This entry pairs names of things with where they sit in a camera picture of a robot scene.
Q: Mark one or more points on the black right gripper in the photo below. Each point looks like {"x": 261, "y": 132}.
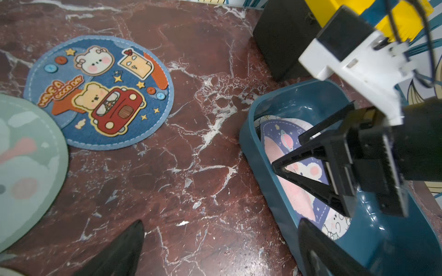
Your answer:
{"x": 359, "y": 158}

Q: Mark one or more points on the yellow black toolbox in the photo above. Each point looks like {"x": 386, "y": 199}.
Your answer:
{"x": 286, "y": 28}

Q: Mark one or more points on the green tulip bunny coaster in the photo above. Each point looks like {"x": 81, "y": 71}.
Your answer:
{"x": 335, "y": 225}

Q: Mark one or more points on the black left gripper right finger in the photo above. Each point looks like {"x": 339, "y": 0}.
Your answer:
{"x": 322, "y": 256}

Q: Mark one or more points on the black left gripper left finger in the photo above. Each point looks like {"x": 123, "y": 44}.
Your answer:
{"x": 120, "y": 257}

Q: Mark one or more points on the blue denim bears coaster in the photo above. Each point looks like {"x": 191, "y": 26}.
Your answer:
{"x": 103, "y": 92}

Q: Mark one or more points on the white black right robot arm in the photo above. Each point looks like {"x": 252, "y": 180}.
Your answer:
{"x": 417, "y": 143}

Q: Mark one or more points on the teal plastic storage tray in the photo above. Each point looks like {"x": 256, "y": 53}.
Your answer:
{"x": 385, "y": 245}

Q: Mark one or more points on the purple bunny planet coaster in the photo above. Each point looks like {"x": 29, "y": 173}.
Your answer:
{"x": 279, "y": 136}

